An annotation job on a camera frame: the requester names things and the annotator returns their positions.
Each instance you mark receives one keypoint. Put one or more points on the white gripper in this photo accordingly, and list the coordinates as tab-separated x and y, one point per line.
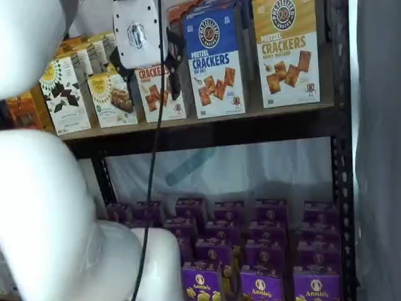
136	34

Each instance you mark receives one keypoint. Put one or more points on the blue white pretzel crackers box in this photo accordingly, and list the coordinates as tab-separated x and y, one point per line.
216	72
210	3

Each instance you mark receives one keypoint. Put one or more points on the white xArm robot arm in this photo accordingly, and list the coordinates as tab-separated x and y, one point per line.
37	203

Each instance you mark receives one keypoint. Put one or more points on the yellow white Simple Mills box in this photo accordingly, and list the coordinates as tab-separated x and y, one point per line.
80	61
97	56
109	44

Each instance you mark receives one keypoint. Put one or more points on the orange white pretzel crackers box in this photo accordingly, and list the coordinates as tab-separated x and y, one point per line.
153	97
177	14

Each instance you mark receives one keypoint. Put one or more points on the Simple Mills bars box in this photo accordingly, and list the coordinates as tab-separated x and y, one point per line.
112	103

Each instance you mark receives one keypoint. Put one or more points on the Simple Mills dark brownie box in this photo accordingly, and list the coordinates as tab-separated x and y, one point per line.
64	97

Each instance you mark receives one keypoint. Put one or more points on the orange brown snack box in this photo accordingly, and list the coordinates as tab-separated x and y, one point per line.
22	111

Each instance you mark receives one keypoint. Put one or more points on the gold white pretzel crackers box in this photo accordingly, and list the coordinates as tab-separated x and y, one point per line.
288	56

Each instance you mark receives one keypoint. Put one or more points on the purple Annie's snack box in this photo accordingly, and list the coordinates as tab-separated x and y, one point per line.
262	287
229	209
317	288
318	256
181	228
213	253
319	234
148	209
191	207
267	231
271	209
119	212
320	210
223	230
200	283
265	254

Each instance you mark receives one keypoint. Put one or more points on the tan wooden shelf board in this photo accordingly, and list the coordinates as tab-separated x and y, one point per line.
291	112

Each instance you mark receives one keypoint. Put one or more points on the teal tape strip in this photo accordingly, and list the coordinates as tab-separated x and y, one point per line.
191	166

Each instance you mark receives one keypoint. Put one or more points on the translucent white plastic sheet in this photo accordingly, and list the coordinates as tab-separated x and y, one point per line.
250	169

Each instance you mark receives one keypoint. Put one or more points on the grey curtain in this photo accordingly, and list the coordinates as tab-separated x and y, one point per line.
379	141

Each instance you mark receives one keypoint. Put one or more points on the black metal shelf frame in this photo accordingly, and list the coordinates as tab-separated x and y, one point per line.
219	135

